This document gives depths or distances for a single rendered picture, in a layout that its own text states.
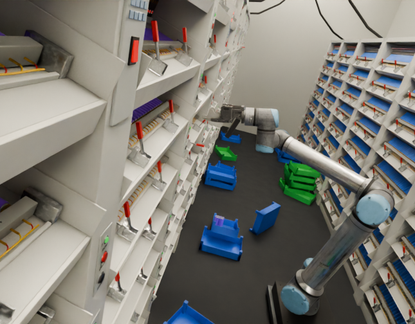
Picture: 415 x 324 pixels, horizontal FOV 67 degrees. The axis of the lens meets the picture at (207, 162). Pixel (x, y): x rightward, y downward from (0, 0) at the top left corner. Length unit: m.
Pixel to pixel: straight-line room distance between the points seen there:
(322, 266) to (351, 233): 0.23
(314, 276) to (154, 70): 1.29
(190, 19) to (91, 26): 0.70
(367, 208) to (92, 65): 1.24
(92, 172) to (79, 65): 0.13
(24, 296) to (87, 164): 0.16
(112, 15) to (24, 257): 0.28
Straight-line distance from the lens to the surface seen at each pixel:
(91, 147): 0.41
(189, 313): 1.90
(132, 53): 0.41
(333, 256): 1.58
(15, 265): 0.41
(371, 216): 1.45
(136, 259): 1.01
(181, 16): 1.07
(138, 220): 0.84
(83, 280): 0.53
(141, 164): 0.67
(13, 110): 0.29
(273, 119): 1.56
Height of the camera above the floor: 1.41
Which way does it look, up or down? 22 degrees down
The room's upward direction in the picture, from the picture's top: 14 degrees clockwise
